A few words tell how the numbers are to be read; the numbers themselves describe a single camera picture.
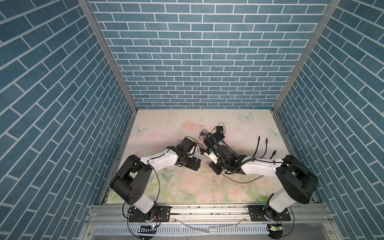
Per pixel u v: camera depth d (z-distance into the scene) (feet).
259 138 3.41
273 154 3.15
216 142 3.25
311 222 2.44
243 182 2.78
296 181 1.49
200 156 3.05
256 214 2.41
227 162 2.28
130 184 1.46
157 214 2.38
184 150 2.35
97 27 2.52
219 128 3.45
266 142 3.34
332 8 2.32
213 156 2.64
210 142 3.00
